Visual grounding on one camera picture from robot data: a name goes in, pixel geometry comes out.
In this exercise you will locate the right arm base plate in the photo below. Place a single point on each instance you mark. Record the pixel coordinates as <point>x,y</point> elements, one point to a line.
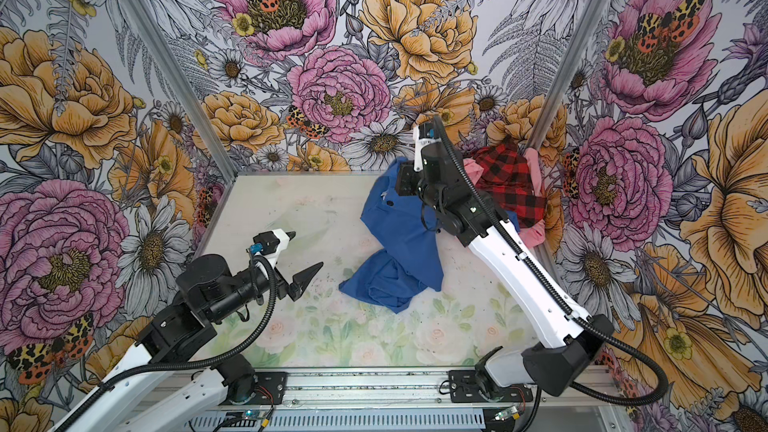
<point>467,386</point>

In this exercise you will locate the pink jacket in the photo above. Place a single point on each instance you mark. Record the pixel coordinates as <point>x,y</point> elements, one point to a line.
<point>532,236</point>

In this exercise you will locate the aluminium corner post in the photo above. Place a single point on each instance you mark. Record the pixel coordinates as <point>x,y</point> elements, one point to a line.
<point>582,34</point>
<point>152,35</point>

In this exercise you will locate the right aluminium corner post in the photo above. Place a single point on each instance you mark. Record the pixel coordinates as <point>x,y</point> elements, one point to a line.
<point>582,34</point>

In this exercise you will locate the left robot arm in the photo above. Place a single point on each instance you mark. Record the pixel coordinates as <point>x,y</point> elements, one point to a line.
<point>208,293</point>

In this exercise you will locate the aluminium front rail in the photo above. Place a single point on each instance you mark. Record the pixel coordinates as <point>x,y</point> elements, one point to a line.
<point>308,388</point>

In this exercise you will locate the left aluminium corner post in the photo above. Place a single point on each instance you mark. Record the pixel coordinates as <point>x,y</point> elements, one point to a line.
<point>152,35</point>

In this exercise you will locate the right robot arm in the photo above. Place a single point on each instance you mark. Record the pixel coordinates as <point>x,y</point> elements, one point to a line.
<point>568,337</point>

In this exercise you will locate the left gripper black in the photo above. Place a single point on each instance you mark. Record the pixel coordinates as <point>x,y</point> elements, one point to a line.
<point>301,281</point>

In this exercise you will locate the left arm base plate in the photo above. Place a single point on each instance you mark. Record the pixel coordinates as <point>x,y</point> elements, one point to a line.
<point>259,388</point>

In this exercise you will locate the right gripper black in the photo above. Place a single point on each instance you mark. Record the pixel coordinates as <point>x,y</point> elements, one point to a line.
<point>404,185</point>

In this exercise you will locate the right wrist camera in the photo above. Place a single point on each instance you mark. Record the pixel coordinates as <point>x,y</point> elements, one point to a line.
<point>423,136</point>

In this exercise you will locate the blue polo shirt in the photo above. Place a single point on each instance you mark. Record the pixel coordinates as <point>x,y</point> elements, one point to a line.
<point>408,262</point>

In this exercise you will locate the red black plaid cloth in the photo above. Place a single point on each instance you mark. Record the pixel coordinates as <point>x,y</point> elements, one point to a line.
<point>506,177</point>

